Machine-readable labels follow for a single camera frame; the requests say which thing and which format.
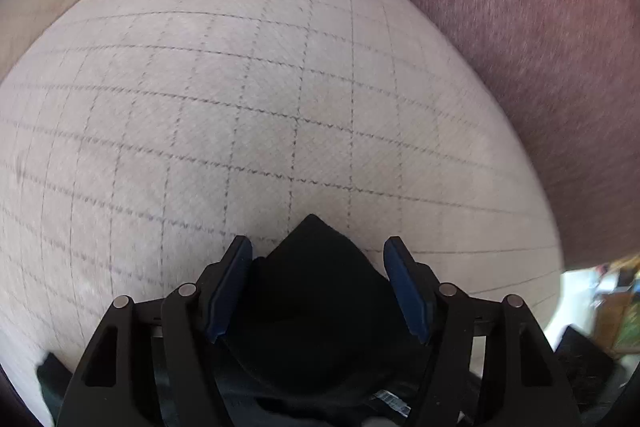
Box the black pants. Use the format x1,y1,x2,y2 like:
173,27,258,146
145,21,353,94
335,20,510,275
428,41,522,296
37,215,422,426

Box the red side cushion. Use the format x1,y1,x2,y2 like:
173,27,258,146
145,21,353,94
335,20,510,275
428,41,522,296
314,0,640,270

